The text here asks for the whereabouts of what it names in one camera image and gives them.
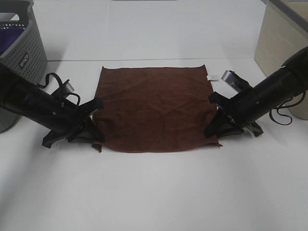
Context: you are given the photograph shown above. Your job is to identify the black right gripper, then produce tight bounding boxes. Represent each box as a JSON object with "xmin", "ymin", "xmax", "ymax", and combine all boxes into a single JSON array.
[{"xmin": 204, "ymin": 91, "xmax": 262, "ymax": 138}]

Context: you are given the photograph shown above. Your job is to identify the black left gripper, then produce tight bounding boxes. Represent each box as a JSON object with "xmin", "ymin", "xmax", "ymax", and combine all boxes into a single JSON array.
[{"xmin": 42, "ymin": 99, "xmax": 105, "ymax": 147}]

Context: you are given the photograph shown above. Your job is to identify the brown towel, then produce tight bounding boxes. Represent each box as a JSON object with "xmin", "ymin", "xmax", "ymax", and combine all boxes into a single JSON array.
[{"xmin": 92, "ymin": 65, "xmax": 219, "ymax": 153}]

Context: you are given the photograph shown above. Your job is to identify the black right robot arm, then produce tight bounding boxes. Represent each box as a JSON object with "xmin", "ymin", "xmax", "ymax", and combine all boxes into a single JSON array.
[{"xmin": 204, "ymin": 48, "xmax": 308, "ymax": 138}]

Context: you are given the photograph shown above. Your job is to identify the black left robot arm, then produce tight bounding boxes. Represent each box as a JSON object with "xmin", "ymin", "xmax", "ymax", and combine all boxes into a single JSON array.
[{"xmin": 0, "ymin": 65, "xmax": 104, "ymax": 148}]

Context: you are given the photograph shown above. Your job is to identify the white towel care label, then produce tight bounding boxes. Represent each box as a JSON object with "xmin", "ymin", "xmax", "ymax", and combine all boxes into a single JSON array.
[{"xmin": 207, "ymin": 75, "xmax": 219, "ymax": 81}]

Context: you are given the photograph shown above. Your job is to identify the grey perforated laundry basket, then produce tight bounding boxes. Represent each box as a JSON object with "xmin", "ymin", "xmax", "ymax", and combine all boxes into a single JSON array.
[{"xmin": 0, "ymin": 0, "xmax": 47, "ymax": 132}]

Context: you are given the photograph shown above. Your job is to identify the purple cloth in basket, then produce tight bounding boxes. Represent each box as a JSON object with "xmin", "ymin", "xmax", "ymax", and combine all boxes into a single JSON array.
[{"xmin": 0, "ymin": 26, "xmax": 24, "ymax": 55}]

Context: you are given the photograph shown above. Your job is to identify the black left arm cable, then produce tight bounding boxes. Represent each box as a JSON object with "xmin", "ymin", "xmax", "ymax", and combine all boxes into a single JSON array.
[{"xmin": 36, "ymin": 73, "xmax": 81, "ymax": 106}]

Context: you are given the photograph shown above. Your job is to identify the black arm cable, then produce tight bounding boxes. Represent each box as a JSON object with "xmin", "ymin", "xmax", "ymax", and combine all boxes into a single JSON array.
[
  {"xmin": 36, "ymin": 73, "xmax": 81, "ymax": 106},
  {"xmin": 269, "ymin": 95, "xmax": 306, "ymax": 126}
]

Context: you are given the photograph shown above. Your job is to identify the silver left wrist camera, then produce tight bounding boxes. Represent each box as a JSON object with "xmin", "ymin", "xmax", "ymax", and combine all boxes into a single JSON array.
[{"xmin": 62, "ymin": 79, "xmax": 74, "ymax": 94}]

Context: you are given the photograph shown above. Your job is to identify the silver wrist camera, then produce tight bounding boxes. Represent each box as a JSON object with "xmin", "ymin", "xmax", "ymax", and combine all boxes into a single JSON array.
[
  {"xmin": 221, "ymin": 70, "xmax": 242, "ymax": 92},
  {"xmin": 62, "ymin": 79, "xmax": 74, "ymax": 94}
]

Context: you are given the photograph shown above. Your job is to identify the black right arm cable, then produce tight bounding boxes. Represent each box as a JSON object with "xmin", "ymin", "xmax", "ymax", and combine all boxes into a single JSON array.
[{"xmin": 269, "ymin": 95, "xmax": 306, "ymax": 126}]

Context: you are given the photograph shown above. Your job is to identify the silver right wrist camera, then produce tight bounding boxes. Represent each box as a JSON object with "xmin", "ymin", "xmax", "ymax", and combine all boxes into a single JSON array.
[{"xmin": 221, "ymin": 70, "xmax": 242, "ymax": 92}]

